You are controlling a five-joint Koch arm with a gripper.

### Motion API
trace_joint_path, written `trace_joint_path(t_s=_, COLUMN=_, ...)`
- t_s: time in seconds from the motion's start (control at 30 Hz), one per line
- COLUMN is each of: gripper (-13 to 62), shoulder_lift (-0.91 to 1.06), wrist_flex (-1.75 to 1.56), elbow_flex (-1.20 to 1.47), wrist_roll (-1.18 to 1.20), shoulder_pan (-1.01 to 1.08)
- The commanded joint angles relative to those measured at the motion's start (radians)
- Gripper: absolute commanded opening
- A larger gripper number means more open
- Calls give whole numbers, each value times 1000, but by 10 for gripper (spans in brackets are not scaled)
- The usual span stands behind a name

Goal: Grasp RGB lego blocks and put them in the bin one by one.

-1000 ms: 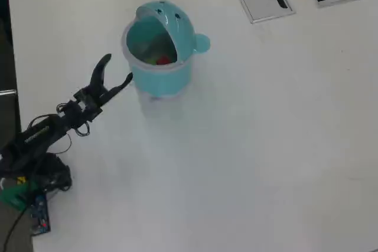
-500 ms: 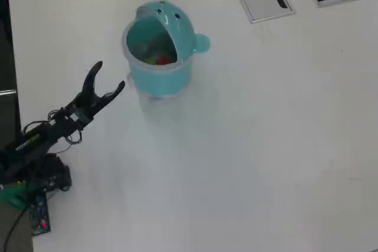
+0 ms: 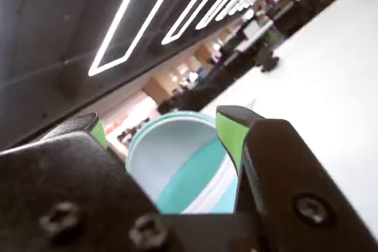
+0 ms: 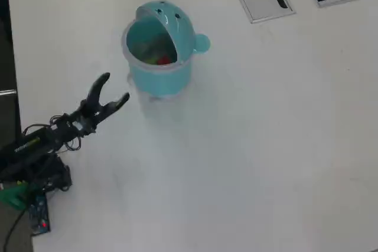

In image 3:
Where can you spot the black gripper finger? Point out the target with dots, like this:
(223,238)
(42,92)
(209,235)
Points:
(65,187)
(283,175)

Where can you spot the teal whale-shaped bin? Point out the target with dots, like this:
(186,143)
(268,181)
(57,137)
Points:
(165,157)

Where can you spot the black and green device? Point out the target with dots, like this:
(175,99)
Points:
(267,63)

